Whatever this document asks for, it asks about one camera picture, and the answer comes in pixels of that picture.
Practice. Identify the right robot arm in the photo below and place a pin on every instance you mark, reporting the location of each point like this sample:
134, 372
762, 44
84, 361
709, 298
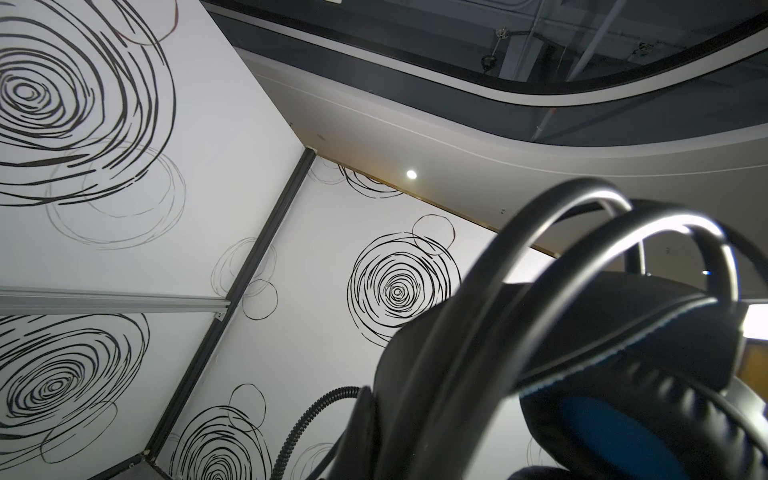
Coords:
304, 421

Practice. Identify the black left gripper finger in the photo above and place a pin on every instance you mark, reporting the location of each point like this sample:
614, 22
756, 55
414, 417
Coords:
358, 449

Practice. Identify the black blue headphones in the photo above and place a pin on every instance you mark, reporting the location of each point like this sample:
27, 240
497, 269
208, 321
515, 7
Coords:
618, 326

